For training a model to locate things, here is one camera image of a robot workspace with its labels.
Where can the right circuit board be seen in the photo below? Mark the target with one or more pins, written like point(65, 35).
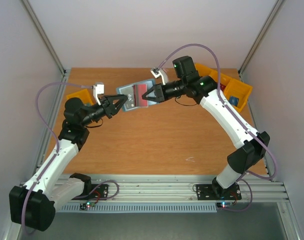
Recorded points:
point(224, 204)

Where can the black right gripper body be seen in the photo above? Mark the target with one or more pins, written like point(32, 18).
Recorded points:
point(160, 92)

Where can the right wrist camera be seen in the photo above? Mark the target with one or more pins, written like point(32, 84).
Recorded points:
point(160, 73)

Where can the teal leather card holder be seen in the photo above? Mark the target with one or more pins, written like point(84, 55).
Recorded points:
point(149, 82)

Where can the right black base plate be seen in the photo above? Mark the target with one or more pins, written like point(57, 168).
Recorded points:
point(205, 192)

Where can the red card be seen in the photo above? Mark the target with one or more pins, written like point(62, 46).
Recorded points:
point(139, 90)

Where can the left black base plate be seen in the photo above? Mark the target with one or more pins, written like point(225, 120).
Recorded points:
point(101, 191)

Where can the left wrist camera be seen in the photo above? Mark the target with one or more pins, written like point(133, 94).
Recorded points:
point(97, 90)

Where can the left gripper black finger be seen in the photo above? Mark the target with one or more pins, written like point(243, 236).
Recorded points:
point(119, 101)
point(119, 97)

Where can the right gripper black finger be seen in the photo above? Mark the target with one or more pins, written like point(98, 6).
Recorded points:
point(150, 93)
point(150, 99)

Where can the aluminium frame rail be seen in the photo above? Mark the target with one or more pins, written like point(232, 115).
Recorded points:
point(151, 188)

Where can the black VIP credit card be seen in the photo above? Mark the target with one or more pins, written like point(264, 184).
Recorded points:
point(131, 102)

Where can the blue card in bin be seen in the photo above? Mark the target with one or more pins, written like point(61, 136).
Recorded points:
point(234, 101)

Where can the small yellow bin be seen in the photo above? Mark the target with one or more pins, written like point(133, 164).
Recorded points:
point(84, 95)

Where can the circuit board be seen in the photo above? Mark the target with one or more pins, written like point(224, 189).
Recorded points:
point(224, 204)
point(86, 206)

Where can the red cards in bin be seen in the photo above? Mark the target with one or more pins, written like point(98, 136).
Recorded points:
point(222, 87)

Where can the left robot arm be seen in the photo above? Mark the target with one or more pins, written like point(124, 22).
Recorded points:
point(35, 204)

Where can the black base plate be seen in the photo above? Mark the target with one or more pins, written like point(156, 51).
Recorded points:
point(101, 191)
point(205, 192)

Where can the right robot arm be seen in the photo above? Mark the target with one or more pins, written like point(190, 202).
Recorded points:
point(250, 145)

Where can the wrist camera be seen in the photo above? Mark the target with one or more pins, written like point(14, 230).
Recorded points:
point(160, 73)
point(97, 90)

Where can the left circuit board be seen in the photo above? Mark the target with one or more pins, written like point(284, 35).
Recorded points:
point(86, 206)

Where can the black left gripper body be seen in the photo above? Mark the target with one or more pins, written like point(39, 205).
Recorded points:
point(107, 106)

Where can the yellow three-compartment bin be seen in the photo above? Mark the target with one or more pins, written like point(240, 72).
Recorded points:
point(234, 87)

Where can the grey slotted cable duct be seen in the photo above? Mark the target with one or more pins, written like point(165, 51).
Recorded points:
point(127, 208)

